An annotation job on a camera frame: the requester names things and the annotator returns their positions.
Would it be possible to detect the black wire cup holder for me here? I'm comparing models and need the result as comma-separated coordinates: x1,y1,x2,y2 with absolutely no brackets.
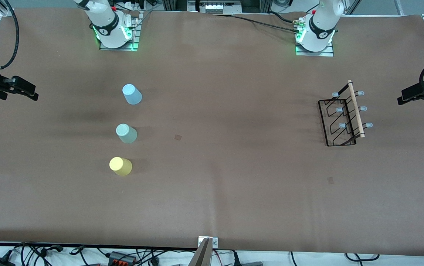
318,80,373,147

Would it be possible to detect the pale green plastic cup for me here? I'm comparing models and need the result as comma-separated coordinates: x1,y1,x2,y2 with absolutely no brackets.
116,124,138,144

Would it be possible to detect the yellow plastic cup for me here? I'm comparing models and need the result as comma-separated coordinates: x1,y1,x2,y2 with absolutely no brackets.
109,157,132,176

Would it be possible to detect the light blue plastic cup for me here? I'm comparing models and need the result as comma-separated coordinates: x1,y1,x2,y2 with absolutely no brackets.
122,84,142,105

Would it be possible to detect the black orange connector block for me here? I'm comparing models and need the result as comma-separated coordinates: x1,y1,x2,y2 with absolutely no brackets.
108,251,137,265

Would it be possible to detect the brown table mat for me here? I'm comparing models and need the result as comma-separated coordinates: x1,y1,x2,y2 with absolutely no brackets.
0,8,424,257

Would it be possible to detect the silver device with white slots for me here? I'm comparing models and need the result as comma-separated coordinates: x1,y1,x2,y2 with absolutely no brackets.
196,0,242,14

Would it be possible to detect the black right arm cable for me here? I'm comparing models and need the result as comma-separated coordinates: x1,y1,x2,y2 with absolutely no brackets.
0,0,20,71

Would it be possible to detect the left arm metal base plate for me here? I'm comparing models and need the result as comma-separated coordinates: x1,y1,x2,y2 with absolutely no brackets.
295,41,335,57

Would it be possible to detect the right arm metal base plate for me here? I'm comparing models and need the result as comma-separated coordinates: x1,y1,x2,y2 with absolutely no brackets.
99,11,144,51

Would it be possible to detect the black looped floor cable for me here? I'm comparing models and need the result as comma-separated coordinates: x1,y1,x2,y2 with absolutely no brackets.
345,253,380,262

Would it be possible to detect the black cable to arm base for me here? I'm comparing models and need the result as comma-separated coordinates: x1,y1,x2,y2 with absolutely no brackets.
212,12,308,34

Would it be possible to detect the black plug with cable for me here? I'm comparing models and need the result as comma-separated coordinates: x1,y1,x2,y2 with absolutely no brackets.
231,250,264,266

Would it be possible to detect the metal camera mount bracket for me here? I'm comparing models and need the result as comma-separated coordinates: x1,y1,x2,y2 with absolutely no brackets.
189,236,219,266

